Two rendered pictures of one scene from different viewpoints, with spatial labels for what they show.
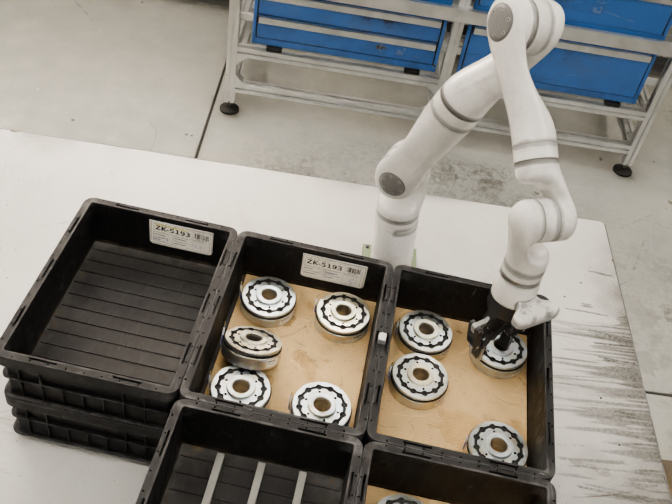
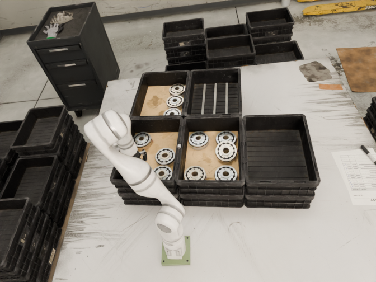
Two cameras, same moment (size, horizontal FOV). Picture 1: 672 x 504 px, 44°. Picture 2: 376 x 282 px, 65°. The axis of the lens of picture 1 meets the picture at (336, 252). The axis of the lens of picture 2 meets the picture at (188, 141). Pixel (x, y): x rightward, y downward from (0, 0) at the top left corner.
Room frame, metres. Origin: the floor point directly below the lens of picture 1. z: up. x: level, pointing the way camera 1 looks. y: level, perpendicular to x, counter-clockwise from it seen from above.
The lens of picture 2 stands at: (1.82, 0.12, 1.99)
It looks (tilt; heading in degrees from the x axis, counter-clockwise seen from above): 49 degrees down; 192
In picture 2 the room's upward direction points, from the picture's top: 11 degrees counter-clockwise
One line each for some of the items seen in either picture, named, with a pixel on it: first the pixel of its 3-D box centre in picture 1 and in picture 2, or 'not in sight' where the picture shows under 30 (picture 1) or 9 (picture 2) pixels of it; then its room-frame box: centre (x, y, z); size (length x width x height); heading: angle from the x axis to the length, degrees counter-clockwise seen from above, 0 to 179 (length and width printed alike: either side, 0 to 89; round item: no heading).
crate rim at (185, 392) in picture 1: (295, 327); (211, 147); (0.95, 0.04, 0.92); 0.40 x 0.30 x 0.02; 178
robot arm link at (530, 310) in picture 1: (524, 289); (125, 143); (1.02, -0.32, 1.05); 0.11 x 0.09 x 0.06; 36
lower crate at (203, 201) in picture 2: not in sight; (213, 167); (0.95, 0.04, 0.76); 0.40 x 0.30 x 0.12; 178
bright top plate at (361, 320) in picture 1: (343, 312); (194, 174); (1.06, -0.03, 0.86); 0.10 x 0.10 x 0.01
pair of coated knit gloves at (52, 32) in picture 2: not in sight; (51, 30); (-0.42, -1.31, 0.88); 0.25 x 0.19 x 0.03; 3
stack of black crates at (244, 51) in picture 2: not in sight; (230, 67); (-0.42, 0.17, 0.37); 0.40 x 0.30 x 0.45; 93
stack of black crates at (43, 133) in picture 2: not in sight; (53, 144); (0.41, -1.23, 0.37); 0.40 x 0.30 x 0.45; 3
